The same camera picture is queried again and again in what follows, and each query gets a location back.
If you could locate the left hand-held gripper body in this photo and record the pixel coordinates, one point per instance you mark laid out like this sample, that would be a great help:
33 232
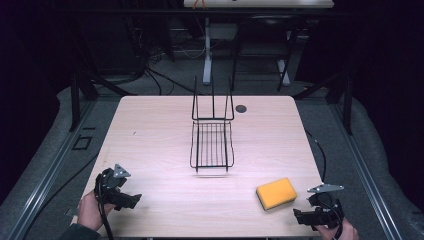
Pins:
110 185

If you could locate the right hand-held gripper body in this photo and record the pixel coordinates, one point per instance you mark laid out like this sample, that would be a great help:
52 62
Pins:
328 206

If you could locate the person's right hand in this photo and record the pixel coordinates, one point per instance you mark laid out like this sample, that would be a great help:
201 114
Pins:
346 232

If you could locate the person's left hand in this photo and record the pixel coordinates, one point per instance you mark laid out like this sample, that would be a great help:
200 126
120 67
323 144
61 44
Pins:
89 212

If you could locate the yellow sponge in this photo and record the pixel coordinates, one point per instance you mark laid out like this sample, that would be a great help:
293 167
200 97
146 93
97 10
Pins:
275 192

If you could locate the black metal stand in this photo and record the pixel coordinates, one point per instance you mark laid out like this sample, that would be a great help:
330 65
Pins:
75 103
348 106

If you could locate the dark round table grommet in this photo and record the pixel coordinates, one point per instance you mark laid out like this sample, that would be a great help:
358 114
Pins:
241 108

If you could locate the black chair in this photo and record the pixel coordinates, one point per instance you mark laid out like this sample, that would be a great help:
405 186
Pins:
266 26

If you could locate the white background desk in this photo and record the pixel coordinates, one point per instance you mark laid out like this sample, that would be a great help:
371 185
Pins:
260 3

